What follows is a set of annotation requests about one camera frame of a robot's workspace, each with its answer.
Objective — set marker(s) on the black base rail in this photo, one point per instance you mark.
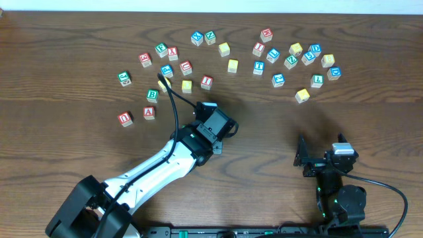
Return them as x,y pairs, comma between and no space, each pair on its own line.
287,230

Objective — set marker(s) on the yellow block upper right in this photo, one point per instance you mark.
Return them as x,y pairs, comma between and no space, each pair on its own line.
295,49

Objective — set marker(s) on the yellow C letter block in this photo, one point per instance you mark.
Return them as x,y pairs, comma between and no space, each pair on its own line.
224,49

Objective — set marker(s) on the green B letter block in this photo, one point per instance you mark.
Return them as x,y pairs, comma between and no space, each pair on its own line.
152,96

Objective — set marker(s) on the yellow block left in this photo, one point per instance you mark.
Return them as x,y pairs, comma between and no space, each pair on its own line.
162,85

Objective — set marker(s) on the red G letter block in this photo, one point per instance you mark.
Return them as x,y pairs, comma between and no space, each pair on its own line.
145,59

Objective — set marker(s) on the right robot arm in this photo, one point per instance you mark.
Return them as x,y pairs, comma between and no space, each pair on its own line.
342,206

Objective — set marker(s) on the blue X letter block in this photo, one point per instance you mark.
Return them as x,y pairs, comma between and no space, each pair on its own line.
197,38

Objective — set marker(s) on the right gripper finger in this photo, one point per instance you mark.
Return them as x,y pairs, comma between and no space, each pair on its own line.
341,138
301,156

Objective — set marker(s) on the red A letter block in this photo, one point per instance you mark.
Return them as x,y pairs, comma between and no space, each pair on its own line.
149,113

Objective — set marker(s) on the red H letter block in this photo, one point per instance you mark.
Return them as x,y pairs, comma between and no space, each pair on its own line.
266,35

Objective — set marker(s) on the blue P letter block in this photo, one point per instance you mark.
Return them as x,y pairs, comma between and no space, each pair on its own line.
167,71

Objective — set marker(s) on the red Y letter block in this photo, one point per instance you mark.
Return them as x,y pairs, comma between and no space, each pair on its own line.
172,53

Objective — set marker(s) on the blue D block upper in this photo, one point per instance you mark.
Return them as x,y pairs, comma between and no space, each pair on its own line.
315,49

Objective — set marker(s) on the red I block centre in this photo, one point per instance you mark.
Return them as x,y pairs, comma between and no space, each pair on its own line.
206,82

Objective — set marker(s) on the yellow O letter block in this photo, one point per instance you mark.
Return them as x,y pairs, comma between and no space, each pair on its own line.
186,86

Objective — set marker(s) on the blue D block right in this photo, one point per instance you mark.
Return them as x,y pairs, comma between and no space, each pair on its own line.
334,73

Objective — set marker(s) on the green N letter block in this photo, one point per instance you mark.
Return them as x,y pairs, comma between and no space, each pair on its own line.
210,37

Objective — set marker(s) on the blue S letter block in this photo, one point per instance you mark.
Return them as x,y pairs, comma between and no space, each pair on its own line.
308,58

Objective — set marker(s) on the red u block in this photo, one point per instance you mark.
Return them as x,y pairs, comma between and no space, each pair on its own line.
186,68
125,119

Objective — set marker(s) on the green J letter block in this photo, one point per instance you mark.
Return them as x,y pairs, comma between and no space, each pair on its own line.
124,78

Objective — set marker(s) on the yellow block lower right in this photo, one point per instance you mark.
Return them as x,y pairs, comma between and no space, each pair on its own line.
302,96

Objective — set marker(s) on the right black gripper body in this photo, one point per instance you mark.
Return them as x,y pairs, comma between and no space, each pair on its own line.
317,164

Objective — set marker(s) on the blue L letter block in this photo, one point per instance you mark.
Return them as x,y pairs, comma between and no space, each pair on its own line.
273,55

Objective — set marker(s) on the red i block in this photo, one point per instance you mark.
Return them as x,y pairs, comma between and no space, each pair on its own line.
258,49
206,82

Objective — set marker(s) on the blue T letter block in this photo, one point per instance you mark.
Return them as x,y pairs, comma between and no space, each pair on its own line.
258,67

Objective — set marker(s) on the green F letter block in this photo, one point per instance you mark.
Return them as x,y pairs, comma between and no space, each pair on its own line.
161,49

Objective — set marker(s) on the red I block upper right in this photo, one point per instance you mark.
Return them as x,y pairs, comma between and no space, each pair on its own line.
258,49

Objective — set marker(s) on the yellow 8 letter block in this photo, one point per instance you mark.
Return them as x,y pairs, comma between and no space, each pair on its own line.
327,60

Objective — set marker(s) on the green L letter block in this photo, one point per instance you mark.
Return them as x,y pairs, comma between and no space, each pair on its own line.
317,81

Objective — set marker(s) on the green Z letter block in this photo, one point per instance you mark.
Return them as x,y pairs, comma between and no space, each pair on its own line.
291,61

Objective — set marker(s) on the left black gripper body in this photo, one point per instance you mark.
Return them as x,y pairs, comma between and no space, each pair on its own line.
232,123

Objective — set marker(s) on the blue d block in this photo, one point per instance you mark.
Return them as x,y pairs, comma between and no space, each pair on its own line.
315,49
334,73

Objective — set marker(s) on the red U block left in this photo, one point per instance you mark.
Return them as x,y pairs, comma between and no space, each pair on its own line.
125,119

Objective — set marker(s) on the yellow block centre upper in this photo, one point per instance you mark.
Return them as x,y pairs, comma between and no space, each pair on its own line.
232,66

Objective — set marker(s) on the blue Z letter block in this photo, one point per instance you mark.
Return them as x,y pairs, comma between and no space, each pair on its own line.
278,80

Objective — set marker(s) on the red U block centre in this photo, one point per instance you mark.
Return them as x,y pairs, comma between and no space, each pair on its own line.
186,68

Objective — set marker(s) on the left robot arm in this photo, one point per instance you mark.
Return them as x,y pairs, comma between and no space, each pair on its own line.
105,209

